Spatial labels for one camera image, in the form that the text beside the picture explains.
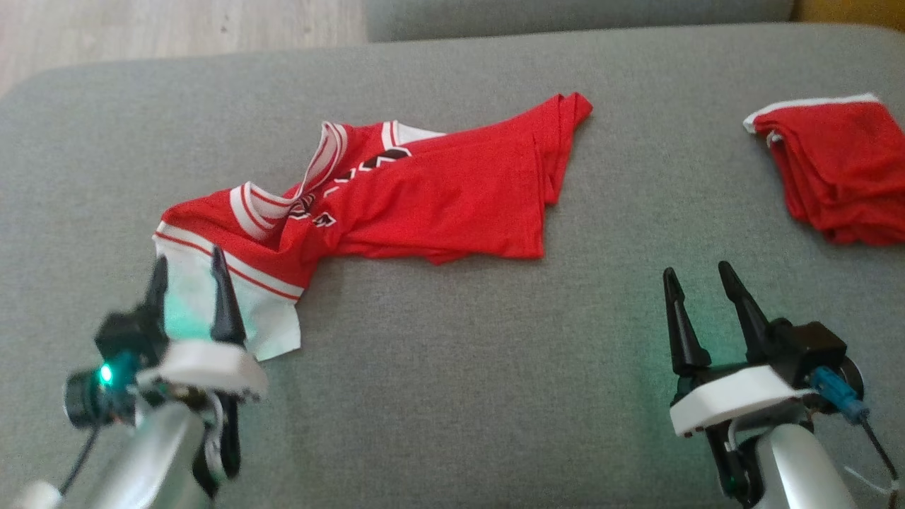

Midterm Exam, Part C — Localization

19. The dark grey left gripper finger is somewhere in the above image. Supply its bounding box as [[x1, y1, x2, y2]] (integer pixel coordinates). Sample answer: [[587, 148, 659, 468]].
[[209, 245, 247, 347], [144, 254, 170, 334]]

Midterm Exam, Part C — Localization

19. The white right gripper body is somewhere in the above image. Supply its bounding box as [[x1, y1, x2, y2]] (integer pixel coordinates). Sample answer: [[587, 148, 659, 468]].
[[669, 363, 815, 438]]

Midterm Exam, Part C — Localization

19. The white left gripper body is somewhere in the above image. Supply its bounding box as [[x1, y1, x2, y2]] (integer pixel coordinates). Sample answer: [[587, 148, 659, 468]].
[[137, 339, 269, 404]]

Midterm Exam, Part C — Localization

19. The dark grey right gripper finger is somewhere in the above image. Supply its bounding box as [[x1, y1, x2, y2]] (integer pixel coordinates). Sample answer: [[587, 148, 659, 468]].
[[717, 261, 776, 365], [662, 267, 712, 378]]

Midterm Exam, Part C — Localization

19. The red and white jersey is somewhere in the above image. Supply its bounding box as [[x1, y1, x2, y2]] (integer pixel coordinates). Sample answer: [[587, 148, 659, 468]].
[[153, 92, 594, 362]]

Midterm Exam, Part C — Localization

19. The folded red garment white trim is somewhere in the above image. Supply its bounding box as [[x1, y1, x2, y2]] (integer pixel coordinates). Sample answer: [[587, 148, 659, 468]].
[[742, 93, 905, 247]]

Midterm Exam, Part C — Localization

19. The large grey sofa seat cushion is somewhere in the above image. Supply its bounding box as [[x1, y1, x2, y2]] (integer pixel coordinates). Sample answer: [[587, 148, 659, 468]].
[[0, 21, 905, 509]]

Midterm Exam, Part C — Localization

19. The blue cable connector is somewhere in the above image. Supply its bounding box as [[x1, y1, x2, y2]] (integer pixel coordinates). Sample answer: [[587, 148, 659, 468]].
[[809, 367, 871, 425]]

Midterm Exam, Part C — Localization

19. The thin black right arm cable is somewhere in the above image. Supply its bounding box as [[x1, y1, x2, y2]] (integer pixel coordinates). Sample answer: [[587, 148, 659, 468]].
[[858, 416, 904, 497]]

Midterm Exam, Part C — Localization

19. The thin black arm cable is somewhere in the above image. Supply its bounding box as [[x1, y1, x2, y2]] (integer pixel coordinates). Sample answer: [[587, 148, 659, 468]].
[[858, 416, 904, 497], [59, 424, 101, 496]]

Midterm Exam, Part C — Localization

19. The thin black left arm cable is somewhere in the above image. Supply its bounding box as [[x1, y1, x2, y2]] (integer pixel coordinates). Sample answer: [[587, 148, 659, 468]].
[[59, 424, 101, 496]]

